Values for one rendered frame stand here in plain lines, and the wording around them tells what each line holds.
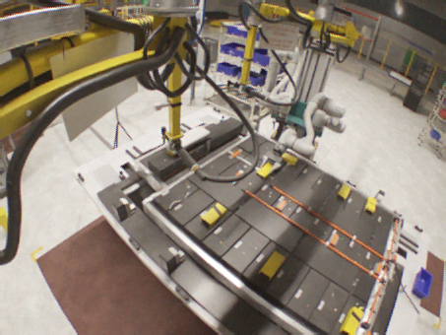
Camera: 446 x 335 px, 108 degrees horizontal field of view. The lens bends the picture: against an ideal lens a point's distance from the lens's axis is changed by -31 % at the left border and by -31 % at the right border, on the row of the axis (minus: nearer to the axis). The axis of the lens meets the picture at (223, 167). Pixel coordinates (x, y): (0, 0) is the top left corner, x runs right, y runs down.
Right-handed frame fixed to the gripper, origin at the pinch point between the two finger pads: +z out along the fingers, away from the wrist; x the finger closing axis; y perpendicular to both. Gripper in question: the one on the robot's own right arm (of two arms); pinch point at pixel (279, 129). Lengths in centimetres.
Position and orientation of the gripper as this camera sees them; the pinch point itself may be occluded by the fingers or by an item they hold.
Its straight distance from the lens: 268.6
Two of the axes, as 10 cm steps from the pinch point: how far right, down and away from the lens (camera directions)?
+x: -8.7, -4.0, 3.0
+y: 4.9, -5.3, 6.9
